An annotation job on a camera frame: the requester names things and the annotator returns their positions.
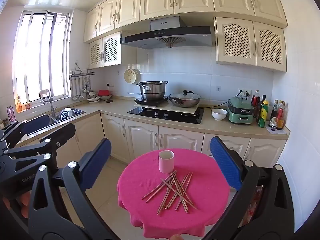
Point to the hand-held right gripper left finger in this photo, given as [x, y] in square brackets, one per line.
[100, 160]

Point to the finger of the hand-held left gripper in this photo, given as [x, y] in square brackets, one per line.
[37, 124]
[60, 133]

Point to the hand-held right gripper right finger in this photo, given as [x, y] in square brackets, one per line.
[225, 160]

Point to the pile of wooden chopsticks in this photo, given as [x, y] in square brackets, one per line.
[178, 194]

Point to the pink cup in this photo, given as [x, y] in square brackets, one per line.
[166, 163]

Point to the row of hanging metal utensils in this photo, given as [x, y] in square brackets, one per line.
[80, 90]

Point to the person's left hand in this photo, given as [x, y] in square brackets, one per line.
[25, 201]

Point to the white round dish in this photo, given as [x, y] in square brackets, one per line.
[65, 114]

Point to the small red jar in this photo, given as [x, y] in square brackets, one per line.
[27, 106]

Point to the orange bottle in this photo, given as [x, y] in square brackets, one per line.
[19, 105]

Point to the steel sink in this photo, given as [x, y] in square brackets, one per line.
[78, 112]

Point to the pink tablecloth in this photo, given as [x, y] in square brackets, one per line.
[140, 180]

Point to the white bowl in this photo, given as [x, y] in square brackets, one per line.
[219, 115]

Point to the stack of white bowls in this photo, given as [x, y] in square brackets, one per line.
[93, 98]

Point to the green electric cooker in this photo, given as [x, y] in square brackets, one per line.
[240, 112]

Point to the black glass gas stove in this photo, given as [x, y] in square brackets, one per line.
[175, 118]

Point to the metal utensil rack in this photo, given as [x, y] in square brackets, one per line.
[82, 72]

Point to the dark sauce bottle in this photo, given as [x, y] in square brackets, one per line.
[273, 115]

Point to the window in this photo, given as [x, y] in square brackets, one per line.
[37, 55]

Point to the red sauce bottle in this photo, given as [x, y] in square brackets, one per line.
[281, 117]

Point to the white power outlet with plug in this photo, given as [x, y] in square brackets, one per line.
[246, 92]

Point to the wok with glass lid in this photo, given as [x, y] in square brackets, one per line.
[185, 100]

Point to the beige stone slab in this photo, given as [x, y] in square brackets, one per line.
[172, 110]

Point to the black induction cooker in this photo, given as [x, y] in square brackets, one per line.
[150, 102]

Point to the steel steamer pot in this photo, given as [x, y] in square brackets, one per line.
[152, 91]

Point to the cream perforated steamer plate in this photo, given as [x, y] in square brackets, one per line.
[131, 75]

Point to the small lattice door cabinet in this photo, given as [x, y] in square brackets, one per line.
[110, 47]

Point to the wide lattice door cabinet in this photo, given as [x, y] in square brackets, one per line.
[250, 42]

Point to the range hood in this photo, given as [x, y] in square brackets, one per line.
[175, 38]

